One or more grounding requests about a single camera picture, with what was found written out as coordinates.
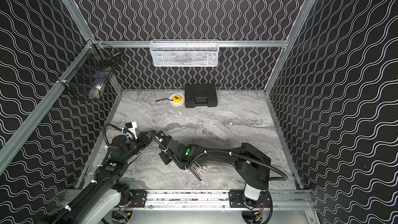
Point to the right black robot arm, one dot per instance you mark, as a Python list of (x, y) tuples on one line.
[(252, 165)]

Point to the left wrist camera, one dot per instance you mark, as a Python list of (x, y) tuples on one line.
[(131, 126)]

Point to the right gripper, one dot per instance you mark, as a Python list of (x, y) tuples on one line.
[(162, 156)]

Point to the yellow white tape measure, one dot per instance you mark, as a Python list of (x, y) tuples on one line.
[(176, 99)]

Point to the red pencil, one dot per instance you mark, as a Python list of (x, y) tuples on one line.
[(197, 174)]

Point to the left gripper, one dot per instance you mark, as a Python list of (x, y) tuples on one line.
[(144, 138)]

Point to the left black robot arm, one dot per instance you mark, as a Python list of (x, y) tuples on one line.
[(105, 191)]

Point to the white wire mesh basket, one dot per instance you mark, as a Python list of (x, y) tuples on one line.
[(185, 52)]

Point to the black wire basket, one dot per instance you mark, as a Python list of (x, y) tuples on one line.
[(92, 73)]

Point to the black plastic tool case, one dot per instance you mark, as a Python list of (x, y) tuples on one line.
[(200, 95)]

